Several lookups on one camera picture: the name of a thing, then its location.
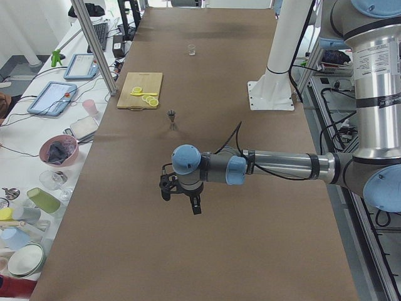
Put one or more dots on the white bowl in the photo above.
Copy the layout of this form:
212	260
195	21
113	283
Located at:
26	261

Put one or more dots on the pink bowl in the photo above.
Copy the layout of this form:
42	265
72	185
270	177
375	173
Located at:
43	152

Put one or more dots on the kitchen scale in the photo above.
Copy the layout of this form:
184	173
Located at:
84	128

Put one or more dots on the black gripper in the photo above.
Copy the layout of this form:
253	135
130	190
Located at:
190	192

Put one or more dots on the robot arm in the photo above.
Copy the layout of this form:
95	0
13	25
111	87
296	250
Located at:
371	29

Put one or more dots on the black keyboard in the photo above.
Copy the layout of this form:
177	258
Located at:
101	31

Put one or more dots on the bamboo cutting board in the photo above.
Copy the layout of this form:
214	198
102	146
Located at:
140	82

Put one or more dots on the steel jigger measuring cup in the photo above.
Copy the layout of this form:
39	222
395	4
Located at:
171	115

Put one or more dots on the aluminium frame post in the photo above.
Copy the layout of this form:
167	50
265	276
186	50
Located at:
93	42

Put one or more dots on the far teach pendant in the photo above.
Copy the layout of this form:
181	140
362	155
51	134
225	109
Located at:
81	67

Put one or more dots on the near teach pendant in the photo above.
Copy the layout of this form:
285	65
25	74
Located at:
53	99

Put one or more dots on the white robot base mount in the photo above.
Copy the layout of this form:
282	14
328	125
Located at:
273	90

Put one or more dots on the yellow plastic knife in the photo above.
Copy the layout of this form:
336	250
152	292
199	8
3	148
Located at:
144	93

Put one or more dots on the pink plastic cup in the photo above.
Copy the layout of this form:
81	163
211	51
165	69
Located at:
90	107

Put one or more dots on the green cup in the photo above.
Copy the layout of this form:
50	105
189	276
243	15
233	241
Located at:
43	200

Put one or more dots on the teach pendant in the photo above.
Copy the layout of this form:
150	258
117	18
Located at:
53	99
81	67

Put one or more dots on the clear glass cup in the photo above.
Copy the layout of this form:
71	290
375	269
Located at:
191	50

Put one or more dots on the light blue cup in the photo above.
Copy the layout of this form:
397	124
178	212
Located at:
15	238

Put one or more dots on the grey cloth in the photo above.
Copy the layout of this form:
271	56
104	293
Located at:
59	151

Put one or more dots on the wine glass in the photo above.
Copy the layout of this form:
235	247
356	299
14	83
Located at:
53	180

